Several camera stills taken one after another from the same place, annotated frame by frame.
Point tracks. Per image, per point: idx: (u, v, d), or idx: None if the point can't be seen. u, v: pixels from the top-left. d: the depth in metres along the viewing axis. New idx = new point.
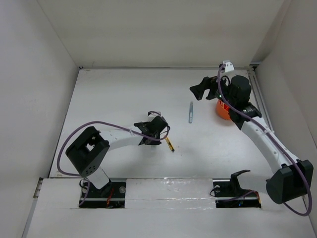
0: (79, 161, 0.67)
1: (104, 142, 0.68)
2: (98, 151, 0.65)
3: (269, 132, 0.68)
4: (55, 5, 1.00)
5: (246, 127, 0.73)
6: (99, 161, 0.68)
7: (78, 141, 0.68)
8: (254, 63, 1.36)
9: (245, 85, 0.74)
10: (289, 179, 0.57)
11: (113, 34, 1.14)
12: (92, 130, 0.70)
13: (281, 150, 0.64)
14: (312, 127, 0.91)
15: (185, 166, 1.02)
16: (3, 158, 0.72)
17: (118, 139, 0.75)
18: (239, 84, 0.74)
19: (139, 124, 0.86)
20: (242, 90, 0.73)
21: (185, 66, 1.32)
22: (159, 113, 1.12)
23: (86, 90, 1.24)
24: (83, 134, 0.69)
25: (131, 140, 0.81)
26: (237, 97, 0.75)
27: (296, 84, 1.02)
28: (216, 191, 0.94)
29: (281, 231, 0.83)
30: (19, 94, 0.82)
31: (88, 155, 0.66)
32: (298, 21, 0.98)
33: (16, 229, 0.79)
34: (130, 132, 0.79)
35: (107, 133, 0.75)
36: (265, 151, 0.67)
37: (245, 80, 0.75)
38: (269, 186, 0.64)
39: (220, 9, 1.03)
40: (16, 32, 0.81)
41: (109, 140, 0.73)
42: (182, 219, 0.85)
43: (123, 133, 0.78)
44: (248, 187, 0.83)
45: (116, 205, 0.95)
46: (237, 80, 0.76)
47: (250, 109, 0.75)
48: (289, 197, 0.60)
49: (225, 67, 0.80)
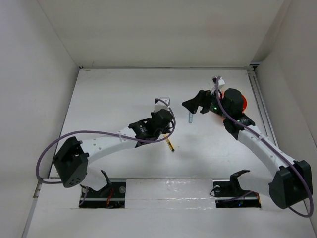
0: (62, 173, 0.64)
1: (83, 156, 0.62)
2: (76, 166, 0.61)
3: (263, 138, 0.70)
4: (55, 5, 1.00)
5: (242, 136, 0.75)
6: (81, 173, 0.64)
7: (61, 153, 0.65)
8: (254, 63, 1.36)
9: (238, 98, 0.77)
10: (289, 182, 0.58)
11: (113, 34, 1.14)
12: (74, 142, 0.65)
13: (277, 153, 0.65)
14: (311, 127, 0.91)
15: (185, 166, 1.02)
16: (3, 157, 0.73)
17: (102, 148, 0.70)
18: (231, 97, 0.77)
19: (135, 125, 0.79)
20: (235, 103, 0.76)
21: (185, 66, 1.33)
22: (167, 100, 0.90)
23: (86, 90, 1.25)
24: (65, 146, 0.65)
25: (120, 147, 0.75)
26: (231, 109, 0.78)
27: (296, 84, 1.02)
28: (216, 191, 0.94)
29: (281, 231, 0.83)
30: (19, 93, 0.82)
31: (68, 169, 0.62)
32: (298, 21, 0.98)
33: (16, 229, 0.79)
34: (120, 138, 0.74)
35: (90, 142, 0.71)
36: (263, 156, 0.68)
37: (237, 92, 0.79)
38: (272, 191, 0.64)
39: (220, 9, 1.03)
40: (16, 31, 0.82)
41: (90, 151, 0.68)
42: (182, 219, 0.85)
43: (108, 141, 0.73)
44: (248, 187, 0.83)
45: (116, 205, 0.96)
46: (229, 92, 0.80)
47: (244, 118, 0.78)
48: (293, 201, 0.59)
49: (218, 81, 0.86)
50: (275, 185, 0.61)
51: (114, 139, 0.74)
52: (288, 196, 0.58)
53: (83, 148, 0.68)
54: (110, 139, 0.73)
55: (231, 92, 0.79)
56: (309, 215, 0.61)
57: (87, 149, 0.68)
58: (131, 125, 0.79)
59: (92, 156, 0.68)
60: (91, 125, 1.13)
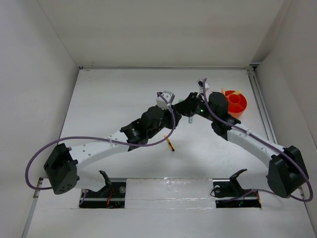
0: (53, 179, 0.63)
1: (71, 163, 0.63)
2: (64, 173, 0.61)
3: (250, 132, 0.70)
4: (55, 5, 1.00)
5: (232, 136, 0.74)
6: (71, 180, 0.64)
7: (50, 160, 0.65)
8: (254, 63, 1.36)
9: (223, 101, 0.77)
10: (284, 168, 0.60)
11: (113, 34, 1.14)
12: (63, 148, 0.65)
13: (266, 144, 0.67)
14: (312, 127, 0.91)
15: (185, 166, 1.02)
16: (3, 157, 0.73)
17: (92, 154, 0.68)
18: (217, 101, 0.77)
19: (128, 129, 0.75)
20: (221, 106, 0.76)
21: (185, 66, 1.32)
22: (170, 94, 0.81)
23: (86, 90, 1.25)
24: (53, 152, 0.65)
25: (112, 151, 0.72)
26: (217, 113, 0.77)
27: (295, 84, 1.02)
28: (216, 191, 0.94)
29: (281, 231, 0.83)
30: (19, 93, 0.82)
31: (57, 177, 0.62)
32: (298, 21, 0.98)
33: (16, 229, 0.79)
34: (110, 143, 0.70)
35: (80, 148, 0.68)
36: (255, 151, 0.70)
37: (221, 94, 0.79)
38: (271, 184, 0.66)
39: (220, 9, 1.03)
40: (16, 32, 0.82)
41: (79, 158, 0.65)
42: (182, 219, 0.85)
43: (98, 147, 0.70)
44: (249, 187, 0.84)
45: (116, 205, 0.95)
46: (213, 96, 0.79)
47: (231, 119, 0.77)
48: (292, 188, 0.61)
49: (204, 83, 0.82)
50: (272, 177, 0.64)
51: (104, 145, 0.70)
52: (286, 182, 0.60)
53: (72, 153, 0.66)
54: (100, 145, 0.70)
55: (215, 95, 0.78)
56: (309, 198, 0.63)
57: (76, 156, 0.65)
58: (123, 128, 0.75)
59: (82, 162, 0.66)
60: (91, 125, 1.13)
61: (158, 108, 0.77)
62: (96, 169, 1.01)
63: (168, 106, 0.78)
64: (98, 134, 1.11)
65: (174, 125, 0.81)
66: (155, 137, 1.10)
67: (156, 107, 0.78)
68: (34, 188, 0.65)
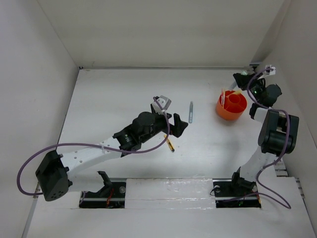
0: (44, 186, 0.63)
1: (62, 170, 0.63)
2: (55, 181, 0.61)
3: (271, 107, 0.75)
4: (55, 5, 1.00)
5: (259, 114, 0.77)
6: (63, 187, 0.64)
7: (41, 167, 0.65)
8: (254, 63, 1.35)
9: (275, 94, 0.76)
10: (274, 118, 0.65)
11: (113, 34, 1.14)
12: (54, 154, 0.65)
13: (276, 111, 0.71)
14: (312, 127, 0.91)
15: (185, 166, 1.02)
16: (3, 157, 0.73)
17: (84, 161, 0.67)
18: (269, 91, 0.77)
19: (120, 135, 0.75)
20: (269, 97, 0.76)
21: (184, 66, 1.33)
22: (166, 99, 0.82)
23: (86, 90, 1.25)
24: (45, 159, 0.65)
25: (104, 157, 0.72)
26: (262, 98, 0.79)
27: (296, 85, 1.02)
28: (216, 191, 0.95)
29: (281, 231, 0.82)
30: (18, 94, 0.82)
31: (47, 185, 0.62)
32: (298, 21, 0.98)
33: (16, 229, 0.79)
34: (102, 149, 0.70)
35: (72, 155, 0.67)
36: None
37: (277, 89, 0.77)
38: (260, 137, 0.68)
39: (220, 9, 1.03)
40: (16, 32, 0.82)
41: (71, 164, 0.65)
42: (182, 219, 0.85)
43: (90, 153, 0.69)
44: (247, 175, 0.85)
45: (116, 205, 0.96)
46: (270, 86, 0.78)
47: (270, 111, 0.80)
48: (271, 137, 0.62)
49: (270, 70, 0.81)
50: (263, 126, 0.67)
51: (96, 151, 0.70)
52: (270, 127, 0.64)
53: (64, 161, 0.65)
54: (92, 151, 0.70)
55: (274, 87, 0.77)
56: (280, 156, 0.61)
57: (67, 163, 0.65)
58: (116, 134, 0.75)
59: (73, 170, 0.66)
60: (91, 125, 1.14)
61: (149, 113, 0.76)
62: (96, 169, 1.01)
63: (163, 113, 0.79)
64: (98, 134, 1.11)
65: (169, 132, 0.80)
66: (155, 137, 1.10)
67: (147, 112, 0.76)
68: (26, 195, 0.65)
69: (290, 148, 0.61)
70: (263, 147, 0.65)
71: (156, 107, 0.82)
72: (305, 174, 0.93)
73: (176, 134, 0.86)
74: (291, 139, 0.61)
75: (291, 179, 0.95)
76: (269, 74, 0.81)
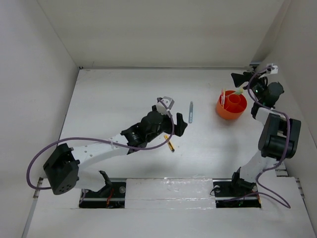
0: (52, 179, 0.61)
1: (74, 163, 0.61)
2: (66, 173, 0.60)
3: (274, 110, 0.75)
4: (55, 5, 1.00)
5: (260, 114, 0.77)
6: (71, 181, 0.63)
7: (50, 160, 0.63)
8: (254, 63, 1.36)
9: (276, 92, 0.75)
10: (275, 120, 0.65)
11: (113, 34, 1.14)
12: (65, 148, 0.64)
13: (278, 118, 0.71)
14: (312, 128, 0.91)
15: (185, 166, 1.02)
16: (3, 157, 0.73)
17: (94, 155, 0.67)
18: (271, 89, 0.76)
19: (128, 132, 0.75)
20: (271, 95, 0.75)
21: (184, 66, 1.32)
22: (170, 99, 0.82)
23: (85, 90, 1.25)
24: (55, 152, 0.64)
25: (112, 153, 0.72)
26: (264, 97, 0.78)
27: (296, 85, 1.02)
28: (216, 191, 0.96)
29: (281, 231, 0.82)
30: (19, 94, 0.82)
31: (57, 177, 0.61)
32: (298, 21, 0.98)
33: (16, 229, 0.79)
34: (112, 145, 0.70)
35: (81, 149, 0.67)
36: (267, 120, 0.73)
37: (280, 88, 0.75)
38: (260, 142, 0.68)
39: (220, 10, 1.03)
40: (16, 32, 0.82)
41: (81, 158, 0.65)
42: (182, 219, 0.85)
43: (100, 148, 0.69)
44: (246, 176, 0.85)
45: (116, 205, 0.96)
46: (273, 84, 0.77)
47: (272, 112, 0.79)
48: (271, 139, 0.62)
49: (271, 69, 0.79)
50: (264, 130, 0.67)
51: (105, 146, 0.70)
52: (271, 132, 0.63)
53: (74, 154, 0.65)
54: (102, 146, 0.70)
55: (276, 85, 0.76)
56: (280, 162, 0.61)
57: (78, 156, 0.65)
58: (123, 131, 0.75)
59: (83, 163, 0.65)
60: (90, 125, 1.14)
61: (157, 112, 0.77)
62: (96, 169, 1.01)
63: (168, 112, 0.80)
64: (98, 135, 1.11)
65: (172, 133, 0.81)
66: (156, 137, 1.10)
67: (156, 111, 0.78)
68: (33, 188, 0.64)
69: (291, 153, 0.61)
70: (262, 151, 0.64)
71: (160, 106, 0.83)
72: (305, 175, 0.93)
73: (178, 134, 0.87)
74: (291, 144, 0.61)
75: (291, 179, 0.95)
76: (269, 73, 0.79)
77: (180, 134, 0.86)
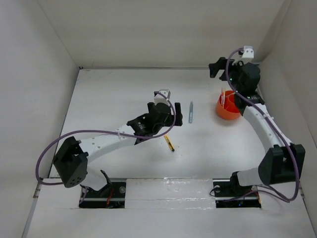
0: (63, 172, 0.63)
1: (82, 155, 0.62)
2: (76, 165, 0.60)
3: (267, 116, 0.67)
4: (55, 5, 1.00)
5: (247, 112, 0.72)
6: (81, 173, 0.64)
7: (59, 153, 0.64)
8: (254, 63, 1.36)
9: (255, 74, 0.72)
10: (279, 160, 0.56)
11: (113, 34, 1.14)
12: (73, 141, 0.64)
13: (276, 132, 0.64)
14: (312, 128, 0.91)
15: (185, 166, 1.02)
16: (3, 156, 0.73)
17: (101, 147, 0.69)
18: (248, 71, 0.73)
19: (133, 123, 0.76)
20: (251, 78, 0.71)
21: (184, 66, 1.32)
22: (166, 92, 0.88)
23: (85, 90, 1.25)
24: (64, 146, 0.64)
25: (120, 144, 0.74)
26: (244, 84, 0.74)
27: (296, 85, 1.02)
28: (216, 191, 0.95)
29: (281, 231, 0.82)
30: (19, 94, 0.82)
31: (68, 169, 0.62)
32: (298, 21, 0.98)
33: (16, 229, 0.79)
34: (119, 135, 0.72)
35: (89, 141, 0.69)
36: (262, 135, 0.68)
37: (256, 69, 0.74)
38: (260, 169, 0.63)
39: (220, 10, 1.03)
40: (16, 32, 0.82)
41: (90, 149, 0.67)
42: (182, 219, 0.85)
43: (107, 140, 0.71)
44: (246, 184, 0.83)
45: (116, 205, 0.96)
46: (249, 67, 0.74)
47: (255, 97, 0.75)
48: (278, 178, 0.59)
49: (243, 51, 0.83)
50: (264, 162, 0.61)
51: (112, 138, 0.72)
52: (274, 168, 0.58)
53: (82, 146, 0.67)
54: (109, 138, 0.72)
55: (250, 66, 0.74)
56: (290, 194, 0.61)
57: (86, 148, 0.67)
58: (129, 122, 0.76)
59: (92, 155, 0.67)
60: (90, 125, 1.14)
61: (163, 103, 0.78)
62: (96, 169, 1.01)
63: (167, 101, 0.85)
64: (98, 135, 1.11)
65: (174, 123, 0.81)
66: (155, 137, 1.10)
67: (163, 103, 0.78)
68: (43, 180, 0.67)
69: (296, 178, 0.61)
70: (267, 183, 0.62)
71: (158, 99, 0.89)
72: (305, 175, 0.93)
73: (178, 124, 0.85)
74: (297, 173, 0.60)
75: None
76: (241, 56, 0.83)
77: (180, 123, 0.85)
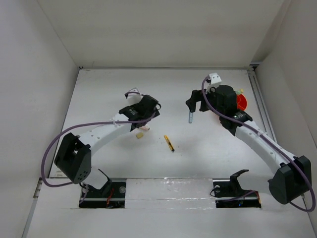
0: (69, 169, 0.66)
1: (85, 148, 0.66)
2: (80, 158, 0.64)
3: (262, 134, 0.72)
4: (55, 5, 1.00)
5: (239, 132, 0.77)
6: (86, 166, 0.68)
7: (61, 152, 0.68)
8: (254, 63, 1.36)
9: (230, 92, 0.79)
10: (290, 178, 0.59)
11: (113, 34, 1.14)
12: (72, 137, 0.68)
13: (276, 149, 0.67)
14: (312, 127, 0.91)
15: (185, 166, 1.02)
16: (3, 157, 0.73)
17: (101, 137, 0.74)
18: (224, 92, 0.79)
19: (125, 110, 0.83)
20: (229, 97, 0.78)
21: (184, 66, 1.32)
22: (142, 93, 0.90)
23: (85, 90, 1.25)
24: (64, 144, 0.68)
25: (117, 132, 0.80)
26: (226, 105, 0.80)
27: (296, 85, 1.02)
28: (216, 191, 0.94)
29: (281, 231, 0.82)
30: (19, 94, 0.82)
31: (73, 164, 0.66)
32: (298, 21, 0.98)
33: (16, 229, 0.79)
34: (115, 124, 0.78)
35: (88, 134, 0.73)
36: (264, 153, 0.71)
37: (228, 87, 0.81)
38: (272, 188, 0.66)
39: (220, 9, 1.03)
40: (16, 32, 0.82)
41: (91, 141, 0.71)
42: (182, 219, 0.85)
43: (104, 130, 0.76)
44: (248, 187, 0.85)
45: (116, 205, 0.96)
46: (222, 88, 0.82)
47: (241, 114, 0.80)
48: (293, 195, 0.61)
49: (211, 79, 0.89)
50: (275, 182, 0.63)
51: (109, 127, 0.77)
52: (289, 188, 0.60)
53: (83, 140, 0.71)
54: (105, 128, 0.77)
55: (223, 87, 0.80)
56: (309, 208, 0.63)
57: (87, 141, 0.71)
58: (121, 110, 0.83)
59: (94, 146, 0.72)
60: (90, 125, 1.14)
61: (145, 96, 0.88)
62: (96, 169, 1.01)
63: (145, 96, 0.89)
64: None
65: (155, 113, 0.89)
66: (156, 137, 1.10)
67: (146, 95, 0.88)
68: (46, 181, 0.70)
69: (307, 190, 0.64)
70: (282, 201, 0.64)
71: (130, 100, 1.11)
72: None
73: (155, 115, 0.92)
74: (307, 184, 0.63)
75: None
76: (211, 83, 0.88)
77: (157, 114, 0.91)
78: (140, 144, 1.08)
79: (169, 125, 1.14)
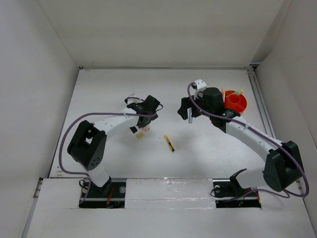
0: (81, 156, 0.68)
1: (101, 133, 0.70)
2: (97, 142, 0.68)
3: (249, 126, 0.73)
4: (55, 5, 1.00)
5: (230, 128, 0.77)
6: (100, 152, 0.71)
7: (76, 138, 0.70)
8: (254, 63, 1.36)
9: (216, 92, 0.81)
10: (281, 163, 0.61)
11: (113, 34, 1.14)
12: (87, 124, 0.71)
13: (265, 138, 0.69)
14: (312, 127, 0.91)
15: (185, 166, 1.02)
16: (3, 157, 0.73)
17: (114, 126, 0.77)
18: (210, 92, 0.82)
19: (132, 105, 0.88)
20: (215, 96, 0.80)
21: (184, 66, 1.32)
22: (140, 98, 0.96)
23: (85, 90, 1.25)
24: (79, 131, 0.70)
25: (125, 124, 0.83)
26: (213, 105, 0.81)
27: (296, 85, 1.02)
28: (216, 191, 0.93)
29: (281, 231, 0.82)
30: (19, 95, 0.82)
31: (88, 149, 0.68)
32: (298, 21, 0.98)
33: (16, 229, 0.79)
34: (125, 115, 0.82)
35: (102, 123, 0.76)
36: (253, 144, 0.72)
37: (213, 88, 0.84)
38: (267, 178, 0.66)
39: (220, 9, 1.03)
40: (16, 32, 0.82)
41: (105, 128, 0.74)
42: (181, 220, 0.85)
43: (116, 120, 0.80)
44: (247, 185, 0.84)
45: (116, 205, 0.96)
46: (208, 89, 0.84)
47: (230, 111, 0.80)
48: (288, 181, 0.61)
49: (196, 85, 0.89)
50: (269, 171, 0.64)
51: (120, 117, 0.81)
52: (281, 174, 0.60)
53: (98, 126, 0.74)
54: (117, 118, 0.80)
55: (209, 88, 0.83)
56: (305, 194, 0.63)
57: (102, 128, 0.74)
58: (129, 105, 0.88)
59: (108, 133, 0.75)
60: None
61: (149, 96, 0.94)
62: None
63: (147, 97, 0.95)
64: None
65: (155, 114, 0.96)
66: (156, 137, 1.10)
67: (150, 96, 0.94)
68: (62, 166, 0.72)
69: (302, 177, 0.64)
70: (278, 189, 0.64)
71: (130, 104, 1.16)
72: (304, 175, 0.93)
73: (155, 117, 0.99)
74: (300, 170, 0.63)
75: None
76: (196, 89, 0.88)
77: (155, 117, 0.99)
78: (139, 144, 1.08)
79: (169, 125, 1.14)
